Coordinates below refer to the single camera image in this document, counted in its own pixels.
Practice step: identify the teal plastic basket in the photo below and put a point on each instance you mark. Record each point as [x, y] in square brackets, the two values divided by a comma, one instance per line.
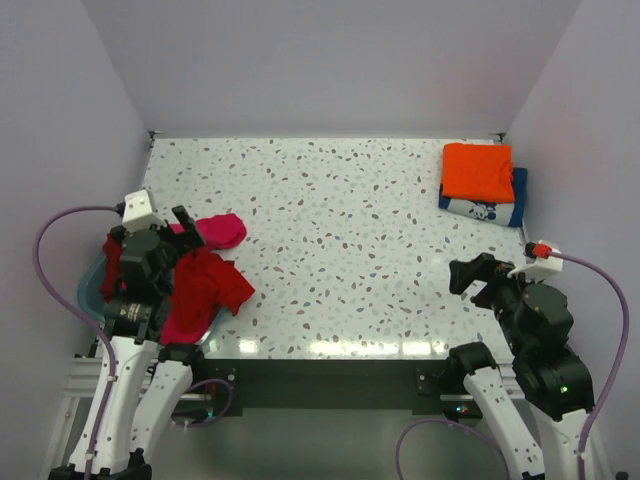
[92, 292]

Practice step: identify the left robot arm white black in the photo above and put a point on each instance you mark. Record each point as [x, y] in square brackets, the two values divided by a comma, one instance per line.
[140, 381]

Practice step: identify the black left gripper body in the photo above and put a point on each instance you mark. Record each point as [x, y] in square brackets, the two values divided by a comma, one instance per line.
[169, 270]

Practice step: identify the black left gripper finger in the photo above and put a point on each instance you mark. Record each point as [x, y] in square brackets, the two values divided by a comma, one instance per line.
[167, 235]
[186, 230]

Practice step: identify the orange folded t shirt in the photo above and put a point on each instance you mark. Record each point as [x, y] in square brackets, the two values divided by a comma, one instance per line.
[478, 172]

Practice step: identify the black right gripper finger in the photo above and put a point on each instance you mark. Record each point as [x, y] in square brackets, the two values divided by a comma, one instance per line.
[463, 274]
[489, 267]

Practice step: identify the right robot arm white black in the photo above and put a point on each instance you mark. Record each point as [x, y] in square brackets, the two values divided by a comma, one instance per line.
[535, 320]

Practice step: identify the black metal base frame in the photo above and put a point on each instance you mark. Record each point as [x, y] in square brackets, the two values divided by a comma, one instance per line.
[326, 384]

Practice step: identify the blue grey cartoon t shirt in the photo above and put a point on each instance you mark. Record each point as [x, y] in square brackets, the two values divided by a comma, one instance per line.
[502, 214]

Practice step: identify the pink t shirt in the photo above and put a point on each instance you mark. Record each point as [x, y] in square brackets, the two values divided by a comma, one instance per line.
[223, 232]

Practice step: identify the red t shirt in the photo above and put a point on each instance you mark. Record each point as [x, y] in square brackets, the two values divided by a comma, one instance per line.
[129, 317]

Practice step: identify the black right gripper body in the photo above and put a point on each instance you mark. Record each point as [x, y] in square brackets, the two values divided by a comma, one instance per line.
[500, 294]

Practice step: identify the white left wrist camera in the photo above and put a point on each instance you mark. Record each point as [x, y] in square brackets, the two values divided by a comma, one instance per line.
[140, 212]

